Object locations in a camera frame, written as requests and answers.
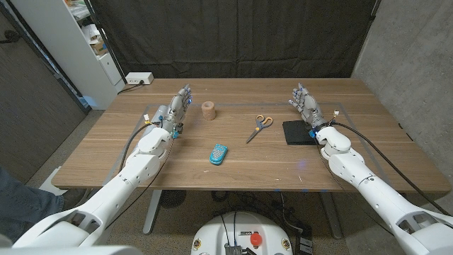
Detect white power strip box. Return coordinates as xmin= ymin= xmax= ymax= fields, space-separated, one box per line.
xmin=125 ymin=72 xmax=155 ymax=86

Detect black power cord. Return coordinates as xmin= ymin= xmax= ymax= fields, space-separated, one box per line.
xmin=117 ymin=80 xmax=145 ymax=95

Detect cardboard box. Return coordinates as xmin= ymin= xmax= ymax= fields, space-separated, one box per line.
xmin=90 ymin=38 xmax=109 ymax=56

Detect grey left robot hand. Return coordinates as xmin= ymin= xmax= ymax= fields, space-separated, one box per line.
xmin=161 ymin=84 xmax=194 ymax=140

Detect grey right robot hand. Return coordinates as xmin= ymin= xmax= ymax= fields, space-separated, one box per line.
xmin=288 ymin=83 xmax=328 ymax=130

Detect black backdrop stand pole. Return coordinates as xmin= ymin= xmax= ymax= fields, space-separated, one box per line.
xmin=84 ymin=0 xmax=127 ymax=85

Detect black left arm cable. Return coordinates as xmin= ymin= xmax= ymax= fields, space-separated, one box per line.
xmin=118 ymin=121 xmax=164 ymax=173

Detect black round floor fan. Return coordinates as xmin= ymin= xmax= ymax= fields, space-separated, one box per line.
xmin=159 ymin=190 xmax=188 ymax=209

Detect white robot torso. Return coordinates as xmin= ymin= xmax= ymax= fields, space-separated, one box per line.
xmin=0 ymin=245 xmax=144 ymax=255

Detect black square block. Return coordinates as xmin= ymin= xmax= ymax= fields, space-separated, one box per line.
xmin=282 ymin=120 xmax=319 ymax=146

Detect white shelf cabinet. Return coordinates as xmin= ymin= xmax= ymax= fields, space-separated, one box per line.
xmin=10 ymin=0 xmax=127 ymax=111

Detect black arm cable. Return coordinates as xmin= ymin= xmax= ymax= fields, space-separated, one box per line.
xmin=331 ymin=121 xmax=451 ymax=217
xmin=118 ymin=121 xmax=164 ymax=173

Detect orange handled scissors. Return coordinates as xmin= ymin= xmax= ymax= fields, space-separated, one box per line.
xmin=246 ymin=114 xmax=274 ymax=145

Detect black floor power strip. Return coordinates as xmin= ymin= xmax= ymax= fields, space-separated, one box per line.
xmin=295 ymin=235 xmax=314 ymax=255

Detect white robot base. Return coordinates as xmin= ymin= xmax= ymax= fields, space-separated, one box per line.
xmin=190 ymin=211 xmax=294 ymax=255

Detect black backdrop curtain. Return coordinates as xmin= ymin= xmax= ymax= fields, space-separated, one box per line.
xmin=90 ymin=0 xmax=378 ymax=79

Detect person's leg in jeans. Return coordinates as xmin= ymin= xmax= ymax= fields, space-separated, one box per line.
xmin=0 ymin=166 xmax=67 ymax=244

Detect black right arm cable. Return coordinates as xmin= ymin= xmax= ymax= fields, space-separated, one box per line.
xmin=331 ymin=121 xmax=451 ymax=217

